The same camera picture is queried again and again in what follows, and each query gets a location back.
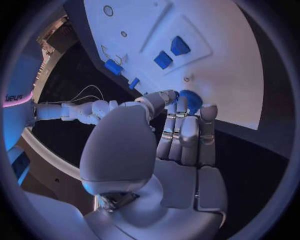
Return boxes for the white cable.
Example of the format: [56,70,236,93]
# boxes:
[55,95,102,104]
[71,84,105,101]

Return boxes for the blue square block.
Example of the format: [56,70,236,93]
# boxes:
[153,50,174,70]

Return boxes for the blue peg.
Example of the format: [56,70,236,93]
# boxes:
[128,77,141,90]

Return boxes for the blue short cylinder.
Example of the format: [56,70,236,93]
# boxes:
[103,58,125,75]

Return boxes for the blue gear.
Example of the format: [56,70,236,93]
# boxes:
[173,89,204,116]

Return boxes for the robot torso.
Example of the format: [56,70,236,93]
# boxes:
[1,53,46,153]

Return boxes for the white task board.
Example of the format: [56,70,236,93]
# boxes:
[62,0,265,131]

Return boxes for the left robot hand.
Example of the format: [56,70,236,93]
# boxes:
[78,89,229,240]

